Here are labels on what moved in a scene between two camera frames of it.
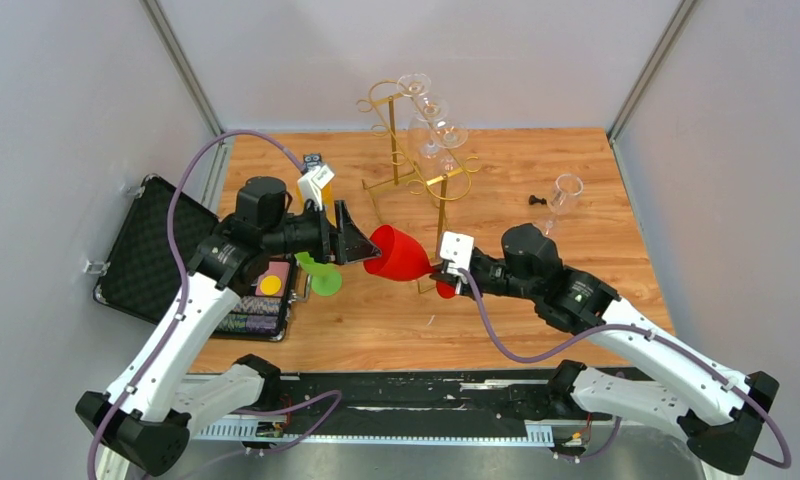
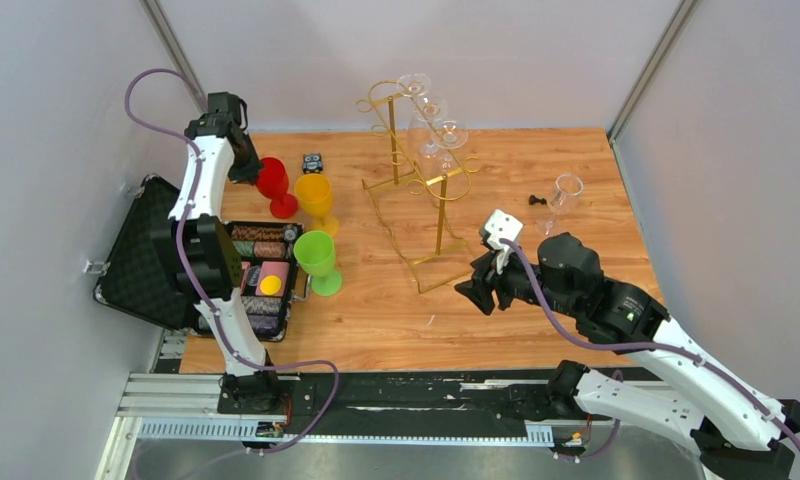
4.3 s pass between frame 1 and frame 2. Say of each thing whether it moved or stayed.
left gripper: moved
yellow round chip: stayed
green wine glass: stayed
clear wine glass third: stayed
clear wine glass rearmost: stayed
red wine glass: moved
